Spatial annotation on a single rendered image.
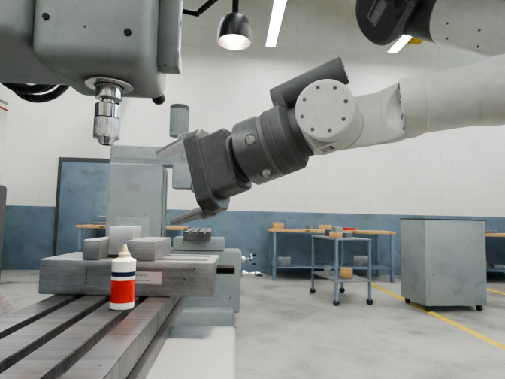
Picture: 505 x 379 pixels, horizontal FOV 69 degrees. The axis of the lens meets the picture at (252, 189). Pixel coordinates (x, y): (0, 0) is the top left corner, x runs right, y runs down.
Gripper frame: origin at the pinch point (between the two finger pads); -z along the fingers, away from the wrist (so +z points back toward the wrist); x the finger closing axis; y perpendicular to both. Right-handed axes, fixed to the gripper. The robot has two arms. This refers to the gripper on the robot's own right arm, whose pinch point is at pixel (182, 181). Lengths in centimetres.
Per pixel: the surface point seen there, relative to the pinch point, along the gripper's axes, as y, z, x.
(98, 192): -466, -484, 218
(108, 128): -3.5, -15.0, 15.9
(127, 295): -5.9, -19.3, -13.3
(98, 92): -2.2, -14.7, 22.7
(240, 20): -19.2, 9.5, 35.1
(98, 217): -470, -496, 171
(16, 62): 4.0, -26.5, 32.1
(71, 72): 1.9, -16.0, 25.6
